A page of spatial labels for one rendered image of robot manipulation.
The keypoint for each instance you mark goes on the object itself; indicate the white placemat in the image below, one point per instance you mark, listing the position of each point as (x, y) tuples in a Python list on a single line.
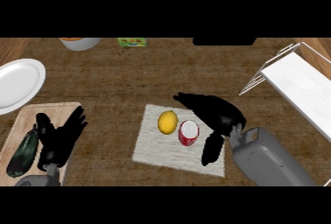
[(166, 151)]

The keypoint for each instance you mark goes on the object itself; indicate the red can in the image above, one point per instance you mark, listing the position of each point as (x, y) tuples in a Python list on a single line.
[(188, 133)]

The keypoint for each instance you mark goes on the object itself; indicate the white pot with orange top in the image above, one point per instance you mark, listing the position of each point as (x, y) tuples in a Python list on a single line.
[(80, 43)]

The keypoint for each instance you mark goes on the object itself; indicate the dark green zucchini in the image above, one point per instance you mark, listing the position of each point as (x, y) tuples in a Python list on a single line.
[(23, 156)]

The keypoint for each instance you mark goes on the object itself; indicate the white tiered shelf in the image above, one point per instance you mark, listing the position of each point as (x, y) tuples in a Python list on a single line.
[(298, 84)]

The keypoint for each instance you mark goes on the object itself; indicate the yellow lemon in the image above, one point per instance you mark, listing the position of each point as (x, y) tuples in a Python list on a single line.
[(168, 122)]

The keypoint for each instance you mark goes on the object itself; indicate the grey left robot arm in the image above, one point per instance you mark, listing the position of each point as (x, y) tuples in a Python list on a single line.
[(40, 179)]

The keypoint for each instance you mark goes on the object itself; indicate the wooden cutting board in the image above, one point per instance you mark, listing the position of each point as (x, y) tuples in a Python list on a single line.
[(26, 128)]

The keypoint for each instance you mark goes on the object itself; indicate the white plate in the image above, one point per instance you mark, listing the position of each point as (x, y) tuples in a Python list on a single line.
[(17, 84)]

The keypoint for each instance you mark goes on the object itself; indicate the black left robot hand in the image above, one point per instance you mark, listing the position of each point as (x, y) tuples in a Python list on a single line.
[(58, 140)]

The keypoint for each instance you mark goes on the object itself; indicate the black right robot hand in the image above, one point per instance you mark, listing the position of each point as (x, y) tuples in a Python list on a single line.
[(215, 112)]

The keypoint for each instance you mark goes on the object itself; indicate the green box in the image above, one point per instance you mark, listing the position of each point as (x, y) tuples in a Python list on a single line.
[(132, 42)]

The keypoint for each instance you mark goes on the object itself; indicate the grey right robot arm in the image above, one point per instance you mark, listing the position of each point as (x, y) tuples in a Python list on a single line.
[(267, 160)]

